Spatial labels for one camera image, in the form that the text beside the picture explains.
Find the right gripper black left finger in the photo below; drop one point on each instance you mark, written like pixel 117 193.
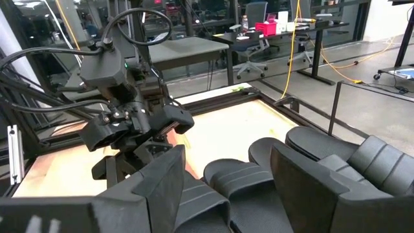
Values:
pixel 161 194

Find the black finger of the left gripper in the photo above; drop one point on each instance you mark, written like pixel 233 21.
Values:
pixel 155 149
pixel 108 171

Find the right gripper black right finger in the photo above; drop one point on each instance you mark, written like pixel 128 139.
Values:
pixel 304 191

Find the black rubber slide sandal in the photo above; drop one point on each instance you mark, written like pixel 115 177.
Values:
pixel 239 181
pixel 258 150
pixel 203 202
pixel 381 158

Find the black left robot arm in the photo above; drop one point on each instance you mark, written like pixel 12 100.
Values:
pixel 103 71

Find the small green plant sprig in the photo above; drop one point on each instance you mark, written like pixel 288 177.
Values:
pixel 239 88

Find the grey office desk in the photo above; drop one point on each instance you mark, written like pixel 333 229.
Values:
pixel 187 48

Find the black office desk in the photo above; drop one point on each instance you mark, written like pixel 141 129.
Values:
pixel 317 55

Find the grey office chair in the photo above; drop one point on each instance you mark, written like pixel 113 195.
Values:
pixel 255 13
pixel 302 48

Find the clear water bottle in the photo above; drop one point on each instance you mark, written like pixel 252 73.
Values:
pixel 245 24

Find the red plastic box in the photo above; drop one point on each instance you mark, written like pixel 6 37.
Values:
pixel 266 29

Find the white carton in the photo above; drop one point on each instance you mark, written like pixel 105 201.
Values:
pixel 283 21

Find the black rolling cart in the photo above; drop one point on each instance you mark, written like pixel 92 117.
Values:
pixel 405 42

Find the silver aluminium bracket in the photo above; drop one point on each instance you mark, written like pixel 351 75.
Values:
pixel 16 155

